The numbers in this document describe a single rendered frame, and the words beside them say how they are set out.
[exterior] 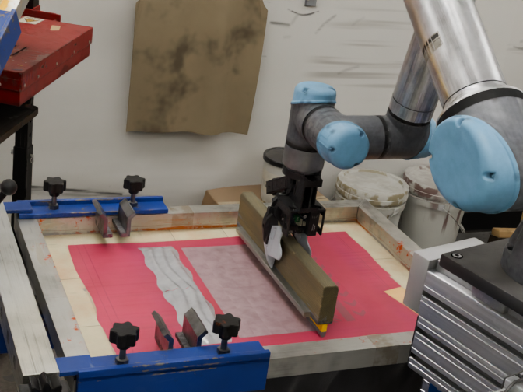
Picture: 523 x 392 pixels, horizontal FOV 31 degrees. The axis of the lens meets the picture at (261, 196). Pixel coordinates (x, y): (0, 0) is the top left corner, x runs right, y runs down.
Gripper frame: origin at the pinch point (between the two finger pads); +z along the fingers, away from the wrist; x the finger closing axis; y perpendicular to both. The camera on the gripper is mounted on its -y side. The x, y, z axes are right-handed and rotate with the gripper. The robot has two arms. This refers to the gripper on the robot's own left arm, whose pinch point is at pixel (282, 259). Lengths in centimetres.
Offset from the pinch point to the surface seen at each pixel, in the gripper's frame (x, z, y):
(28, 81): -34, -5, -88
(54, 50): -24, -8, -106
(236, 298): -10.5, 4.6, 5.3
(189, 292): -18.8, 4.0, 2.7
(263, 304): -6.4, 4.5, 8.2
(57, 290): -43.2, 0.8, 4.2
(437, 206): 155, 75, -165
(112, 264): -29.9, 4.9, -10.5
